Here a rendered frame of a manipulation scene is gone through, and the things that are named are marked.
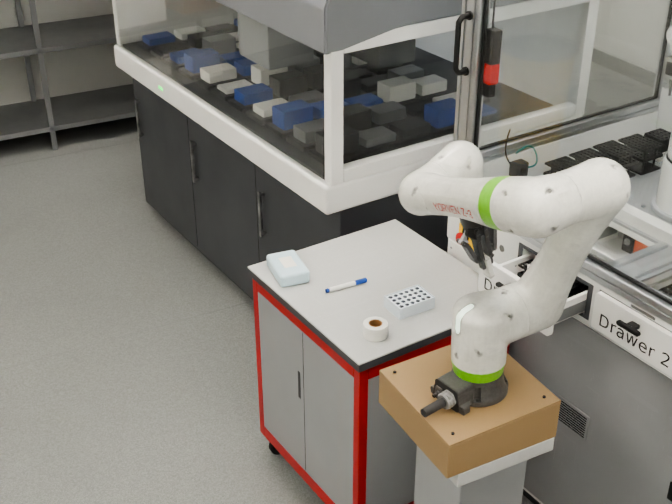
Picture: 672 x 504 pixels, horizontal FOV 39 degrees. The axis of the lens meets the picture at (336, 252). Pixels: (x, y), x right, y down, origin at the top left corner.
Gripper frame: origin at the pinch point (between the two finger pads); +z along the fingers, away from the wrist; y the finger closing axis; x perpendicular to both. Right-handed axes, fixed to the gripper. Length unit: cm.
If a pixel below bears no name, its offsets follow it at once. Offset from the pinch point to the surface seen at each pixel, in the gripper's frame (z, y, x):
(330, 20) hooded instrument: -43, -18, -80
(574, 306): 20.1, -15.8, 12.8
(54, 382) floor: 67, 109, -151
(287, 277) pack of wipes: 10, 35, -54
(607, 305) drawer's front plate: 17.2, -19.7, 21.5
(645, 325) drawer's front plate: 16.5, -19.9, 34.3
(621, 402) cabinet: 44, -12, 30
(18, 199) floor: 80, 73, -317
